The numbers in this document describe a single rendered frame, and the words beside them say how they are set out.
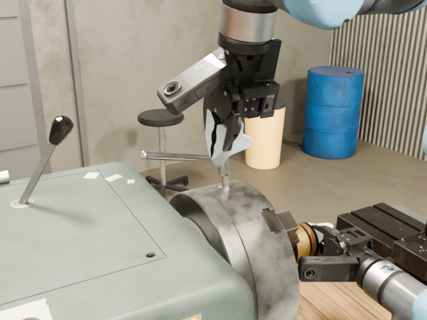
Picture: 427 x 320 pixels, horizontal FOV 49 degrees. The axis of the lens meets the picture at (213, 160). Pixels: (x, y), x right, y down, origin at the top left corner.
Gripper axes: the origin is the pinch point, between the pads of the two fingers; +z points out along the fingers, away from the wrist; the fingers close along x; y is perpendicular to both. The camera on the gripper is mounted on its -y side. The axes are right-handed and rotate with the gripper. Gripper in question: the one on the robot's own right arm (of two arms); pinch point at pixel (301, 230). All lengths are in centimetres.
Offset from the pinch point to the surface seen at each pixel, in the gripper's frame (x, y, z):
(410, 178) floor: -107, 257, 175
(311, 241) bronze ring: 1.3, -2.5, -6.4
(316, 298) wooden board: -19.6, 5.5, -1.0
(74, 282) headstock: 17, -52, -21
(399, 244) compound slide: -6.0, 23.4, -7.4
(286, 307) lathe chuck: -0.6, -17.8, -19.4
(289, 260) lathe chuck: 7.3, -16.3, -17.4
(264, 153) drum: -92, 156, 247
